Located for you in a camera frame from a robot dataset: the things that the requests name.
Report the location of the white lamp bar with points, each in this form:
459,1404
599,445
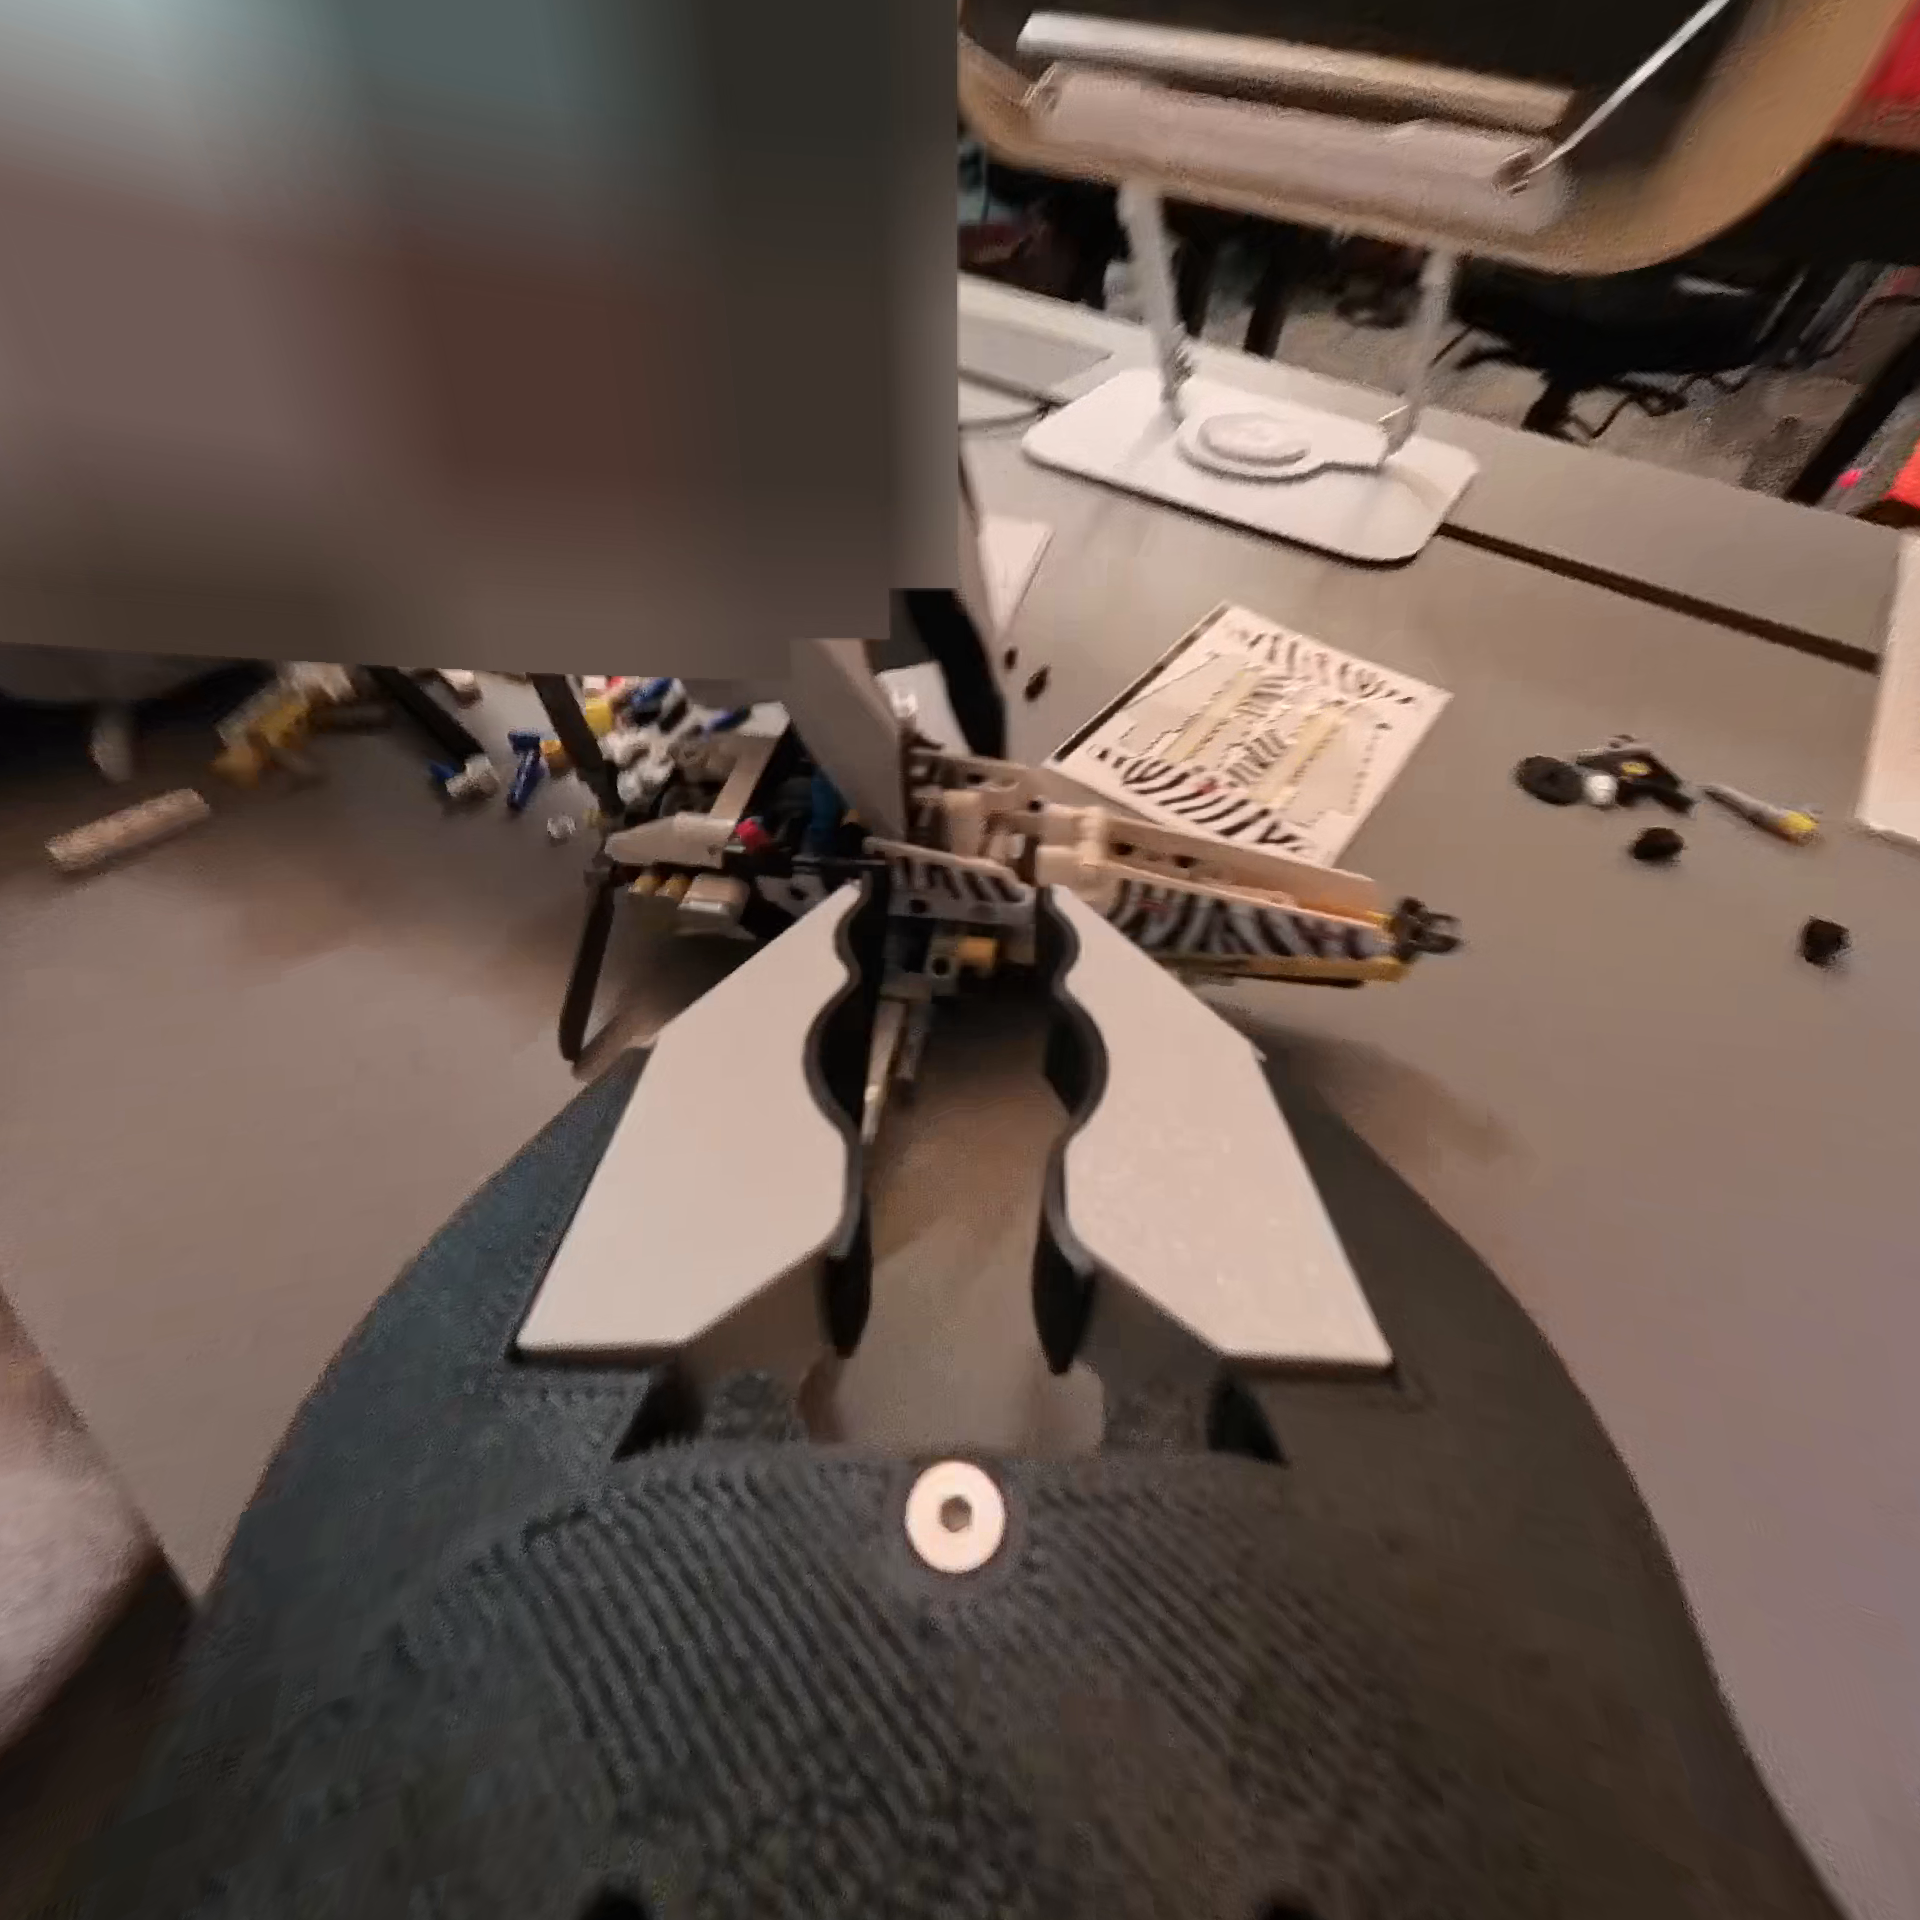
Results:
1320,136

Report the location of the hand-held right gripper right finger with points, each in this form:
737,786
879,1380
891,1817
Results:
1215,1200

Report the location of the black office chair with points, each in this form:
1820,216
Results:
1589,346

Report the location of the small grey yellow lego piece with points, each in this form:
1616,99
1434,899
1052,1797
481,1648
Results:
1762,810

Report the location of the zebra striped lego helicopter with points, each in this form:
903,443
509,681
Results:
1200,901

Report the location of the pile of loose lego pieces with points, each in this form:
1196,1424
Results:
629,749

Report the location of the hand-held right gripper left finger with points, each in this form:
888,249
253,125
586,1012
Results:
691,1200

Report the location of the zebra sticker sheet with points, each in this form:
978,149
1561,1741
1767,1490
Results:
1260,720

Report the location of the short white lego beam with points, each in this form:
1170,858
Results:
129,829

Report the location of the white lego skid assembly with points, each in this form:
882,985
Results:
884,1065

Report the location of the orange striped cone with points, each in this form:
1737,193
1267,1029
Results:
1898,488

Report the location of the small black knob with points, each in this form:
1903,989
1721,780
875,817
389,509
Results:
1655,843
1821,939

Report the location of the yellow lego panel piece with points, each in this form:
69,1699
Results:
264,729

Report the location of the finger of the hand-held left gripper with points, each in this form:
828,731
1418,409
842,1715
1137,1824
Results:
848,720
954,661

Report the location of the white paper sheet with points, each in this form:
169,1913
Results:
1892,705

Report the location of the small grey black lego assembly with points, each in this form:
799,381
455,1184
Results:
1634,769

